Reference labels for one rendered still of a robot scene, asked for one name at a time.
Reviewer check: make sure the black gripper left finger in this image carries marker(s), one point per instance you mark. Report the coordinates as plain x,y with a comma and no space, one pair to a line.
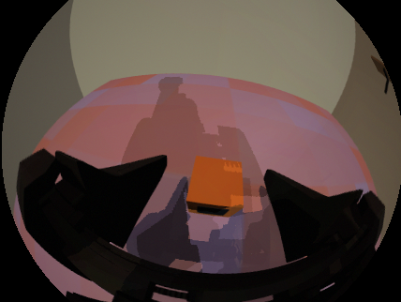
117,194

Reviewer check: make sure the orange block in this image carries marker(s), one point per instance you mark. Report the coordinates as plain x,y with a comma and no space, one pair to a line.
216,187

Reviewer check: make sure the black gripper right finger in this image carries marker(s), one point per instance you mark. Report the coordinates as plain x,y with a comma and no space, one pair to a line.
301,213

